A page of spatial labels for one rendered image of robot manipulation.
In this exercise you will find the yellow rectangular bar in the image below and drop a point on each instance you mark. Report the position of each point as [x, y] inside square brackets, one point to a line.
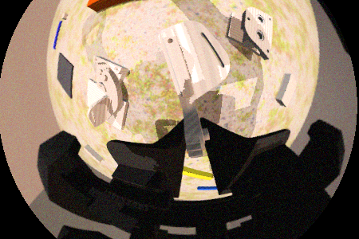
[197, 174]

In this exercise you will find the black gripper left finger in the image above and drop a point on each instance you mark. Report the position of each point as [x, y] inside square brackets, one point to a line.
[166, 155]

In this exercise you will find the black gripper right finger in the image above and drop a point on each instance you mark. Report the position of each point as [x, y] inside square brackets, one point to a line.
[230, 153]

